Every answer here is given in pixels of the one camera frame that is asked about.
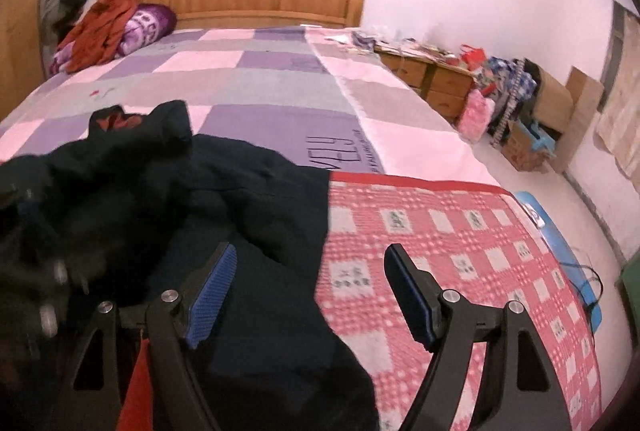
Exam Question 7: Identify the dark navy padded coat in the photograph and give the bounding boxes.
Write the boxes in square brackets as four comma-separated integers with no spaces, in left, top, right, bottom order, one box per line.
[1,100,380,430]

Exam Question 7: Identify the blue plaid clothes pile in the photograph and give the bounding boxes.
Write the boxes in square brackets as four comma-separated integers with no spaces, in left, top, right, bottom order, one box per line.
[475,57,538,119]

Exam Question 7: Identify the red white checkered blanket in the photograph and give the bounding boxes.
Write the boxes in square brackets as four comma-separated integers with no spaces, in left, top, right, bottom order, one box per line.
[316,172,601,430]

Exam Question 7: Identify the blue floor mat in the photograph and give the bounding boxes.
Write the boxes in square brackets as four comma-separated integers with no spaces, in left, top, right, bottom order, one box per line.
[514,191,604,335]

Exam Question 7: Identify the green cabinet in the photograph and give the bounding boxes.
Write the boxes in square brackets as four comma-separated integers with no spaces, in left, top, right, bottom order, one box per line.
[620,253,640,339]

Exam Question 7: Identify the small printed cardboard box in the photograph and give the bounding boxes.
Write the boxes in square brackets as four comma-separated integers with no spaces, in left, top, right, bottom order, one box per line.
[501,120,555,172]

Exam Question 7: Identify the pink plush bag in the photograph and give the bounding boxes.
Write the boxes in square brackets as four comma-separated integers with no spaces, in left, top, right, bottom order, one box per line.
[457,90,495,144]

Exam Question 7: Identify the wooden nightstand drawers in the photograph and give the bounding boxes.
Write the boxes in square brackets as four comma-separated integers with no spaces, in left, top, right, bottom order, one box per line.
[374,47,475,123]

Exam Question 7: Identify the brown cardboard box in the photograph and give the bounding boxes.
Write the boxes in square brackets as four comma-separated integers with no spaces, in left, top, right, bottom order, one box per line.
[529,64,604,174]

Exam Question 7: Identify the pink purple patchwork bed quilt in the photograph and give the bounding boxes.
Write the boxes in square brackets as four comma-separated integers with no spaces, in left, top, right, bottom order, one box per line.
[1,27,492,184]

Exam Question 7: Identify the rust orange jacket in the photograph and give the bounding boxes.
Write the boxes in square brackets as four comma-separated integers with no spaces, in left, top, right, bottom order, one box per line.
[52,0,139,73]

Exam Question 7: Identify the wooden wardrobe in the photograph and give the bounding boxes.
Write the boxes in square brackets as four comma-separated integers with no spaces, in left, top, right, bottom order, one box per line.
[0,0,44,119]

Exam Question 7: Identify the purple patterned pillow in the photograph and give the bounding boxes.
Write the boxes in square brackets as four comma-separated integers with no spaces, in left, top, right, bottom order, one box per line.
[49,3,177,76]

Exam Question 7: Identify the black floor cable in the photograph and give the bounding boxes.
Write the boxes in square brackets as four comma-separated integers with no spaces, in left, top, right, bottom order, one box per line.
[558,260,606,312]

